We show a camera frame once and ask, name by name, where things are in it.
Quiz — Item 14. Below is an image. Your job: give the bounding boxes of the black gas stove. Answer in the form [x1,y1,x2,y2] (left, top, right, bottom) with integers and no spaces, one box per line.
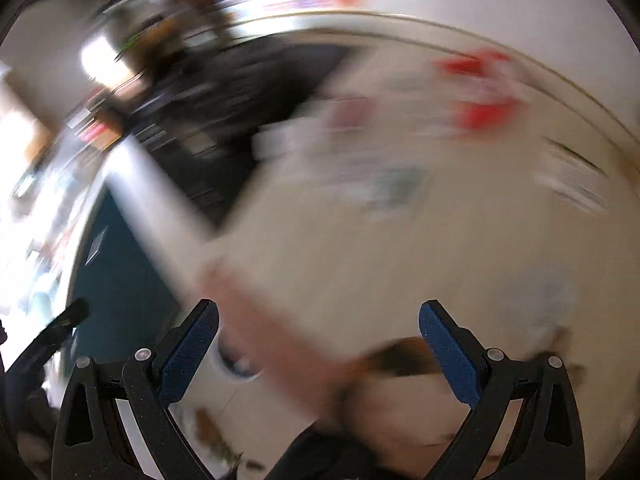
[120,42,353,226]

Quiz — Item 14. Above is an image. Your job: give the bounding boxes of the green white wrapper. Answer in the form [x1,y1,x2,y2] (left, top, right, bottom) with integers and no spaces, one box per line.
[365,167,431,211]

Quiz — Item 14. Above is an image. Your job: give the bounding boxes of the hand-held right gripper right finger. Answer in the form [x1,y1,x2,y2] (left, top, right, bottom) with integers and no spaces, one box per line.
[419,300,586,480]

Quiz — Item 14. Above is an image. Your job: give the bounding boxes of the blue kitchen cabinets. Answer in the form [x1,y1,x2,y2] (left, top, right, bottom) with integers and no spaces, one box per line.
[70,192,201,376]

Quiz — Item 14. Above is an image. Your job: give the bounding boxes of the person's right leg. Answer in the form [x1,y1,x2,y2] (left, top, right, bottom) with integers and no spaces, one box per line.
[265,417,401,480]

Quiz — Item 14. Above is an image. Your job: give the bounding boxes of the white striped wrapper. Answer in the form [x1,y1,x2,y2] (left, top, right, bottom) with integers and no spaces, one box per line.
[535,142,608,216]

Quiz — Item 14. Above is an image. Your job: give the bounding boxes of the red snack packet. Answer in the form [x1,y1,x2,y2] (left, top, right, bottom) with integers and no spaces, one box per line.
[434,49,523,130]

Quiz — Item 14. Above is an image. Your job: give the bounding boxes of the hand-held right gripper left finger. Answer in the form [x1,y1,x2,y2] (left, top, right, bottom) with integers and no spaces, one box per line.
[52,299,221,480]

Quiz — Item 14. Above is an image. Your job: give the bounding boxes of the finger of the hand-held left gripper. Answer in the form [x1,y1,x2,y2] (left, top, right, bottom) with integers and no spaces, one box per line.
[7,300,91,376]

